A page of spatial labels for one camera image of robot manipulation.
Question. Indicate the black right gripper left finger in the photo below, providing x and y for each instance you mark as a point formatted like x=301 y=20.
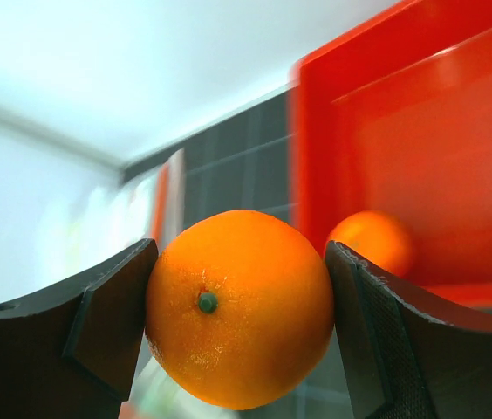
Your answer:
x=70 y=350

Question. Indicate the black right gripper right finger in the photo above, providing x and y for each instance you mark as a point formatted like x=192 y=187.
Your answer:
x=406 y=352

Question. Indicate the orange fruit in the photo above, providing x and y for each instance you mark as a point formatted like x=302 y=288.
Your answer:
x=379 y=238
x=239 y=309

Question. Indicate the orange zipper clear bag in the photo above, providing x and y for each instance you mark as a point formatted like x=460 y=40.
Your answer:
x=135 y=210

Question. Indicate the red plastic tray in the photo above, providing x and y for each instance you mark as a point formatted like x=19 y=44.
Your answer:
x=396 y=115

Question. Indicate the black grid cutting mat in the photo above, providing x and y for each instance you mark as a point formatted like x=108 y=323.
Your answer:
x=238 y=163

